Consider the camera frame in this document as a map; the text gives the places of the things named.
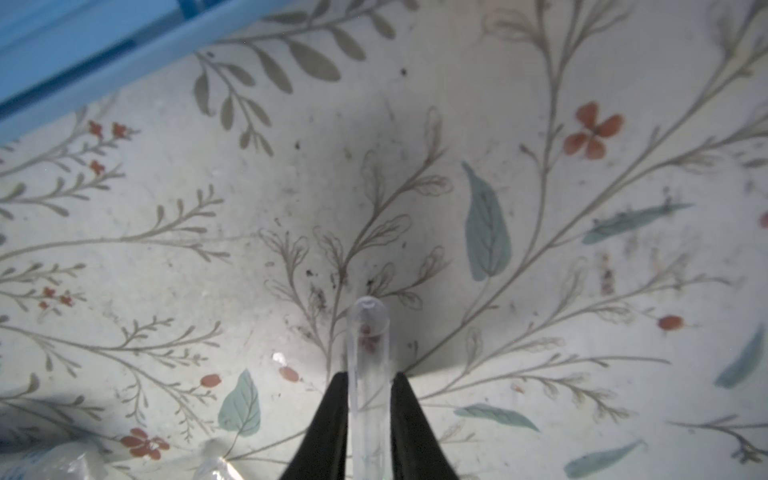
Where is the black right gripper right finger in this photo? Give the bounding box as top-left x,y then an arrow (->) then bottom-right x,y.
390,372 -> 459,480

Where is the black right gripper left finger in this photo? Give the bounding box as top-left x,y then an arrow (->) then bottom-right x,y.
280,372 -> 349,480

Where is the white blue labelled bottle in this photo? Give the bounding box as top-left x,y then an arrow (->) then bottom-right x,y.
1,442 -> 108,480

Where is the clear test tube blue cap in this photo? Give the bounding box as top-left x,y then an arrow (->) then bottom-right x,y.
346,296 -> 392,480

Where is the blue plastic bin lid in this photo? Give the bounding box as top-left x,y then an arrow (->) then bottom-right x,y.
1,0 -> 286,143

